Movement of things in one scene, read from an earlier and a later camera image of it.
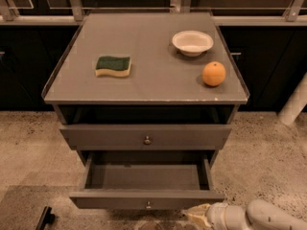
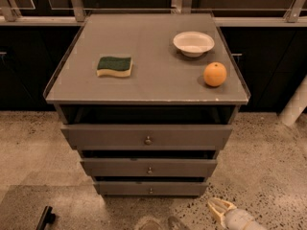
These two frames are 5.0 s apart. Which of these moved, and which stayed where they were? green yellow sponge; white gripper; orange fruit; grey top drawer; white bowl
Moved: white gripper
Stayed: green yellow sponge; orange fruit; white bowl; grey top drawer
